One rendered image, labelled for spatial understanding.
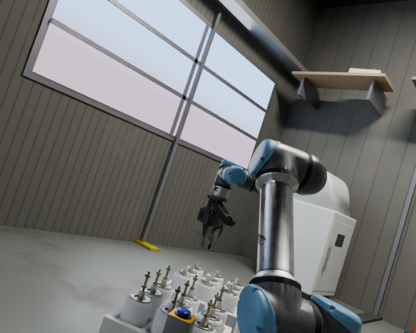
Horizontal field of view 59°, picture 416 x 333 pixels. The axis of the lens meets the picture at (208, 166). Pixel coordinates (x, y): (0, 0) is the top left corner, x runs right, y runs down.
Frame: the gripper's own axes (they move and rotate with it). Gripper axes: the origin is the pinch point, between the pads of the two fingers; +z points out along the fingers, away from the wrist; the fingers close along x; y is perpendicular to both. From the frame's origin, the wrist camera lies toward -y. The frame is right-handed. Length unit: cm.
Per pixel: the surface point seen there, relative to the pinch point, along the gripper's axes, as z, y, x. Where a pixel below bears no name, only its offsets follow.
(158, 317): 23.4, -13.4, 23.7
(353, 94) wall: -185, 135, -279
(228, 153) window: -68, 199, -176
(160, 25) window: -143, 178, -35
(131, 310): 24.5, -6.2, 29.9
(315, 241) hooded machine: -7, 83, -210
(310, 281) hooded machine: 29, 76, -210
